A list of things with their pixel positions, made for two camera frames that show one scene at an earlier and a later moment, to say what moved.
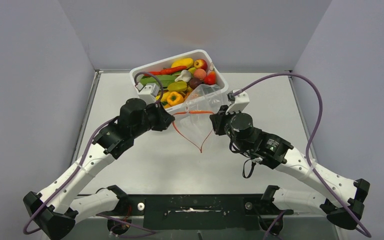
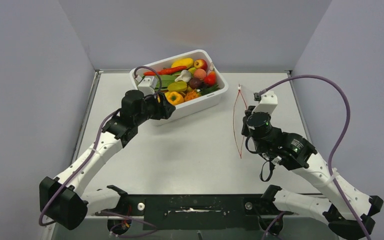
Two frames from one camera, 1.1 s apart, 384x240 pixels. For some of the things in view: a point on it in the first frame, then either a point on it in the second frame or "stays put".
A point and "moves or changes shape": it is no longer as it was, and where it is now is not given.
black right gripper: [218, 119] → [245, 131]
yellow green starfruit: [177, 86] stays put
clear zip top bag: [201, 101] moves or changes shape
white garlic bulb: [185, 76] stays put
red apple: [200, 63] stays put
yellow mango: [184, 62] stays put
